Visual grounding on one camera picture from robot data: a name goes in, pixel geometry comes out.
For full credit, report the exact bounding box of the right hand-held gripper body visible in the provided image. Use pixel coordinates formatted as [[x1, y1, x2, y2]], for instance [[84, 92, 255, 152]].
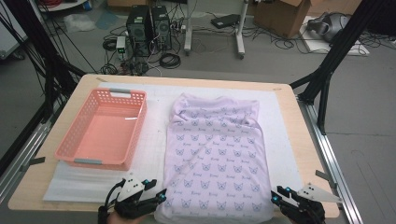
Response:
[[278, 183, 344, 224]]

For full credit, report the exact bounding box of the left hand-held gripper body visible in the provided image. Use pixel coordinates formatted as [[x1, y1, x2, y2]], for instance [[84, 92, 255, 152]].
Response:
[[113, 177, 163, 218]]

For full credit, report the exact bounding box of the pink plastic basket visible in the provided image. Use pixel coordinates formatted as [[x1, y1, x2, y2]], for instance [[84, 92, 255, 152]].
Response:
[[54, 87, 149, 172]]

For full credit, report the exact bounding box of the lavender printed towel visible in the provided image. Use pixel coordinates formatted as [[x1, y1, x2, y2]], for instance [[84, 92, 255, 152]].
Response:
[[154, 92, 276, 224]]

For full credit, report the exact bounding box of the person's left hand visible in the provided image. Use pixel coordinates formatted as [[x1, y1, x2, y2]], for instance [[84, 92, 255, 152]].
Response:
[[106, 210, 139, 224]]

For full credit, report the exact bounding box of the white grid mat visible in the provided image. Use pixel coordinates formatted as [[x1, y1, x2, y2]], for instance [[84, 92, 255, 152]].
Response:
[[42, 81, 303, 210]]

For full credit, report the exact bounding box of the small white box green light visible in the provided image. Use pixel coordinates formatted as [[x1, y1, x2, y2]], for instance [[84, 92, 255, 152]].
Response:
[[115, 35, 127, 60]]

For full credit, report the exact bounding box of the white flat board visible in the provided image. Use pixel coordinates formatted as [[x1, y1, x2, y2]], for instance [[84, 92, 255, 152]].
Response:
[[300, 15, 371, 57]]

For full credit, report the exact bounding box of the black computer tower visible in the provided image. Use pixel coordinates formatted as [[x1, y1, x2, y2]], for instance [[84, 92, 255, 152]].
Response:
[[125, 4, 154, 58], [150, 5, 173, 51]]

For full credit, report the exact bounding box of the white metal stand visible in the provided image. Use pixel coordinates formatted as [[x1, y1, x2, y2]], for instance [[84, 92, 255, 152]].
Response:
[[183, 0, 250, 60]]

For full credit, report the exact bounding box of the grey rounded appliance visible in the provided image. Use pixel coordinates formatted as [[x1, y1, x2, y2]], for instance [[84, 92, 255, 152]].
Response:
[[306, 11, 351, 43]]

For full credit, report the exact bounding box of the cardboard box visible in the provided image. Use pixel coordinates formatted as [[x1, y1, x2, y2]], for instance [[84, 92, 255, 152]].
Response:
[[252, 0, 312, 39]]

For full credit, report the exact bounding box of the clear plastic bag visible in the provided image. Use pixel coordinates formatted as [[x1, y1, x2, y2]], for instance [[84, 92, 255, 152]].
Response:
[[64, 12, 97, 33]]

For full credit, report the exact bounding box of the black flat device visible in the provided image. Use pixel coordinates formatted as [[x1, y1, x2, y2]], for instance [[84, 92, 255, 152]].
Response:
[[210, 13, 241, 30]]

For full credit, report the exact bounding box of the white cabinet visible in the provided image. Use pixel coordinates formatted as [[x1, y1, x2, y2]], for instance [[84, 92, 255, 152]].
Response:
[[0, 6, 29, 60]]

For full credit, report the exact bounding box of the white round table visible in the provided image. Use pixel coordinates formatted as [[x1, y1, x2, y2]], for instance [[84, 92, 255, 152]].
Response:
[[36, 0, 88, 13]]

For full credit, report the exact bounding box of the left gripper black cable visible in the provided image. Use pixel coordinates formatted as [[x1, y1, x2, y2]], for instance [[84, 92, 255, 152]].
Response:
[[97, 181, 125, 224]]

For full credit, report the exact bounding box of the aluminium rail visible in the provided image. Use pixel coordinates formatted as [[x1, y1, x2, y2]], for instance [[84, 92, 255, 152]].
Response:
[[0, 102, 68, 200], [297, 97, 363, 224]]

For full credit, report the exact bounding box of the coiled black cable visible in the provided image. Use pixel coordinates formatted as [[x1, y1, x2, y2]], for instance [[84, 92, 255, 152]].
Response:
[[159, 52, 182, 70], [102, 38, 118, 52]]

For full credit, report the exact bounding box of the black frame strut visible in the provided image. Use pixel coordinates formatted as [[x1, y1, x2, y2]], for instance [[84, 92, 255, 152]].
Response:
[[289, 0, 387, 135], [4, 0, 87, 122]]

